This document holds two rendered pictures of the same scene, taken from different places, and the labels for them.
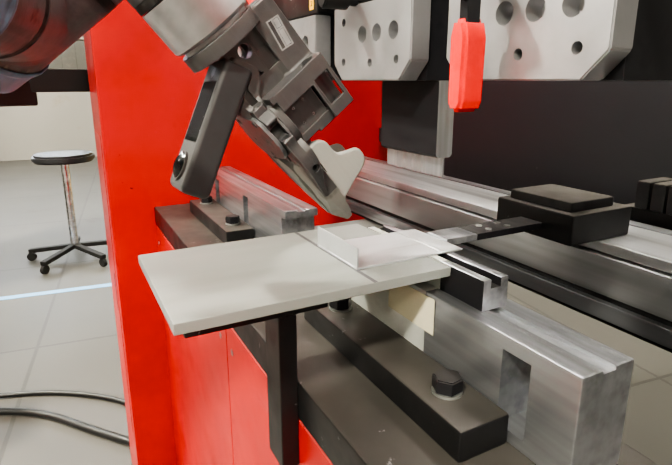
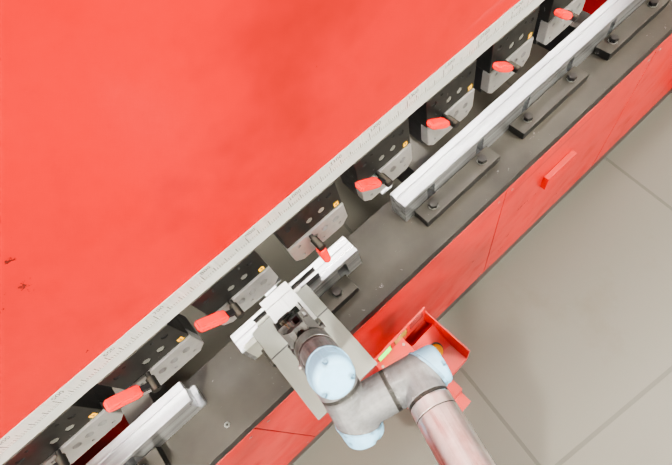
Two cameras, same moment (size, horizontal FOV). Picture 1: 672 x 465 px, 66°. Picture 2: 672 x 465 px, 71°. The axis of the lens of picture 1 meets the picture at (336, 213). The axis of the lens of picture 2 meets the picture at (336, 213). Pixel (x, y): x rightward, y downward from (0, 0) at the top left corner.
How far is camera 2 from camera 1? 102 cm
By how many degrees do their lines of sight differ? 75
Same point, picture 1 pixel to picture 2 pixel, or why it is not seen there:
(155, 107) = not seen: outside the picture
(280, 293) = (345, 338)
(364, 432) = (351, 320)
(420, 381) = (333, 301)
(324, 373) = not seen: hidden behind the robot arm
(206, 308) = (363, 358)
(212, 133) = not seen: hidden behind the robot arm
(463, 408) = (345, 287)
